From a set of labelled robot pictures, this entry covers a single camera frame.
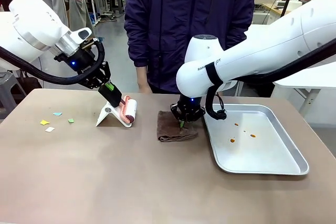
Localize bystander in grey skirt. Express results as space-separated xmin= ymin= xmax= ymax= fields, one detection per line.
xmin=65 ymin=0 xmax=96 ymax=37

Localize brown towel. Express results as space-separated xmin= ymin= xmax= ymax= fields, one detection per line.
xmin=156 ymin=110 xmax=200 ymax=143

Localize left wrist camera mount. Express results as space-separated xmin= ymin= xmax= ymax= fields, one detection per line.
xmin=80 ymin=37 xmax=102 ymax=50

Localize grey plastic stool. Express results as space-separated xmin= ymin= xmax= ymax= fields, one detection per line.
xmin=0 ymin=71 xmax=27 ymax=120

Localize silver metal tray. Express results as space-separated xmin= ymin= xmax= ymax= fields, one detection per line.
xmin=203 ymin=104 xmax=310 ymax=176

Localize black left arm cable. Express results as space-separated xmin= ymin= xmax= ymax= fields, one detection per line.
xmin=0 ymin=39 xmax=106 ymax=86

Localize white tissue box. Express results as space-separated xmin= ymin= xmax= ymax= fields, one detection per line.
xmin=285 ymin=0 xmax=303 ymax=10

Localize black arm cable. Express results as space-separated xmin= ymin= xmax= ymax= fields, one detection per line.
xmin=205 ymin=45 xmax=336 ymax=122
xmin=0 ymin=39 xmax=106 ymax=86

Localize person in purple jacket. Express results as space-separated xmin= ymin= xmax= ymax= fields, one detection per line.
xmin=123 ymin=0 xmax=258 ymax=95

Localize person's right forearm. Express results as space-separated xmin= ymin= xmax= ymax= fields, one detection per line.
xmin=123 ymin=19 xmax=151 ymax=69

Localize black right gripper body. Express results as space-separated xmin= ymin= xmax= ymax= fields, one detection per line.
xmin=177 ymin=94 xmax=202 ymax=116

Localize white side table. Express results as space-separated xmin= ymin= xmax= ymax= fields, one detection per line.
xmin=272 ymin=73 xmax=336 ymax=116

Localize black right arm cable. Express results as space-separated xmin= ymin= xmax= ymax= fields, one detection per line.
xmin=205 ymin=45 xmax=336 ymax=122

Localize person's right hand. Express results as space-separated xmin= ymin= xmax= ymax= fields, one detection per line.
xmin=136 ymin=66 xmax=153 ymax=94

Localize pink-handled lint roller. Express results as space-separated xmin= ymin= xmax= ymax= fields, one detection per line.
xmin=98 ymin=85 xmax=139 ymax=125

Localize small grey stool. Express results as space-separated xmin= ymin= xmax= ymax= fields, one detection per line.
xmin=109 ymin=0 xmax=125 ymax=15

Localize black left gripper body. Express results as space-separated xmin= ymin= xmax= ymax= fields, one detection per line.
xmin=67 ymin=48 xmax=105 ymax=81

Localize person's left forearm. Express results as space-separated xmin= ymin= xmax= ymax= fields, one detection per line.
xmin=227 ymin=11 xmax=254 ymax=51

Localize white lint roller stand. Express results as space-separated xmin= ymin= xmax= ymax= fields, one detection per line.
xmin=95 ymin=100 xmax=133 ymax=129

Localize black strap on arm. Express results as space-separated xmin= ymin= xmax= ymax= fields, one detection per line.
xmin=205 ymin=62 xmax=224 ymax=86

